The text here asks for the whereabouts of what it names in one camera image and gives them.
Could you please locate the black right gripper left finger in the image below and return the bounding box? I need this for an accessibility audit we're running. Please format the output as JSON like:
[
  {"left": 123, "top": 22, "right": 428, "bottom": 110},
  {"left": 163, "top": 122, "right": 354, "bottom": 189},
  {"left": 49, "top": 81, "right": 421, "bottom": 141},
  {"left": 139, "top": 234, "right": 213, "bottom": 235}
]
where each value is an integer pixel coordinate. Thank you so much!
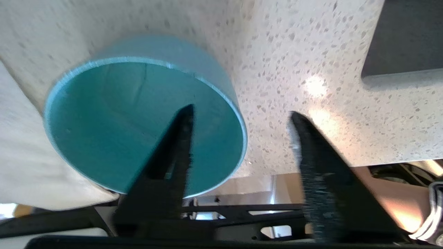
[{"left": 114, "top": 104, "right": 195, "bottom": 239}]

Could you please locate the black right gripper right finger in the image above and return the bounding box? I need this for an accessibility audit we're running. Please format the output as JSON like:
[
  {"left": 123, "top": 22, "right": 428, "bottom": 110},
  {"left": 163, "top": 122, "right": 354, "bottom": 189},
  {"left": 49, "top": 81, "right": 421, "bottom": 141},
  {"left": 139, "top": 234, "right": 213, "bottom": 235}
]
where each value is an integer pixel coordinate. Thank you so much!
[{"left": 290, "top": 111, "right": 407, "bottom": 242}]

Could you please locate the blue bowl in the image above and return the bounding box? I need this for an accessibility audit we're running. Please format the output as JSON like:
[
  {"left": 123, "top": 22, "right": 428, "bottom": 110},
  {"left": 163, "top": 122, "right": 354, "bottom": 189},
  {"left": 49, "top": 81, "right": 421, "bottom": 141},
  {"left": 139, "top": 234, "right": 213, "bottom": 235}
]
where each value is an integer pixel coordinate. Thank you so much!
[{"left": 43, "top": 35, "right": 248, "bottom": 199}]

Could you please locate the white cloth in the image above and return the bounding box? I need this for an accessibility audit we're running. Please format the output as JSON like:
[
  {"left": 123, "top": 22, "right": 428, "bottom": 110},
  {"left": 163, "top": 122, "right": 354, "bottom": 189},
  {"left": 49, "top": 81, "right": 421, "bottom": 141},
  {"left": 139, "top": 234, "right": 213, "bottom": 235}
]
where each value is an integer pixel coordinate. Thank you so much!
[{"left": 0, "top": 61, "right": 120, "bottom": 211}]

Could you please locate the stainless steel sink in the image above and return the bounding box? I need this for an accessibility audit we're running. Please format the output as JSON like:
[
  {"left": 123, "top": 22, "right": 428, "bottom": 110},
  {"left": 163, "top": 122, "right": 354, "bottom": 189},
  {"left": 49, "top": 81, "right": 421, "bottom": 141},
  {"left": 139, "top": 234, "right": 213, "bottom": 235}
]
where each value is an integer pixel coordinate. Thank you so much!
[{"left": 361, "top": 0, "right": 443, "bottom": 79}]

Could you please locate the black metal frame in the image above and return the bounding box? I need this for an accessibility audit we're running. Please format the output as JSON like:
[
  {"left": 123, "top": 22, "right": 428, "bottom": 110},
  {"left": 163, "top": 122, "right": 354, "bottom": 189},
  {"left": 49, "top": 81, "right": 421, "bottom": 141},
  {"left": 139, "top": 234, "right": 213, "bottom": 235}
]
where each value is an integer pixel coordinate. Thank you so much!
[{"left": 0, "top": 203, "right": 312, "bottom": 242}]

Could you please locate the grey striped hose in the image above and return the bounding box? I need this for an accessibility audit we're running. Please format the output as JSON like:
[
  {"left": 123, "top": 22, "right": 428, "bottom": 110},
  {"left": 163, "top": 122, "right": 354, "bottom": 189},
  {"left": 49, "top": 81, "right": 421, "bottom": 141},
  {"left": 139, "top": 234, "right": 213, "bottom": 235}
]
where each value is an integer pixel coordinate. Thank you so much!
[{"left": 409, "top": 182, "right": 443, "bottom": 242}]

